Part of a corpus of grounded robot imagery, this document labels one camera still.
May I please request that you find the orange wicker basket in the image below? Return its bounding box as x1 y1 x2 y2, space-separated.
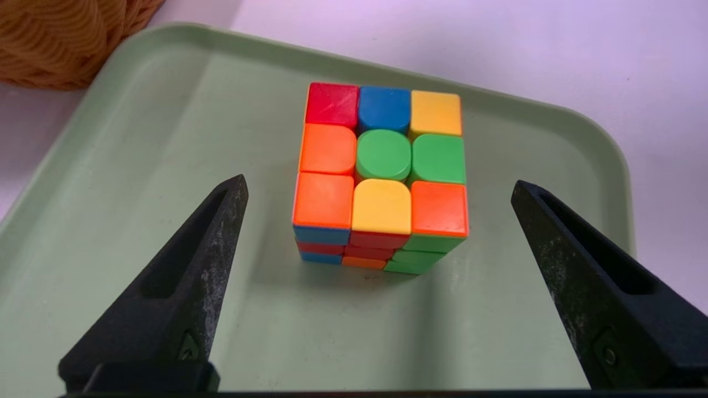
0 0 165 91

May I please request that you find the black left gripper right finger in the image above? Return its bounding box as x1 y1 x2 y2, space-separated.
511 180 708 390

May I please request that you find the multicoloured puzzle cube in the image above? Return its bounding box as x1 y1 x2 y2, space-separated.
292 82 470 275

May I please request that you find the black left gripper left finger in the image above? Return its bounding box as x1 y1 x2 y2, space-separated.
58 174 249 390

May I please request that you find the green plastic tray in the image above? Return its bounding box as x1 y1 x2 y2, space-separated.
0 22 636 392

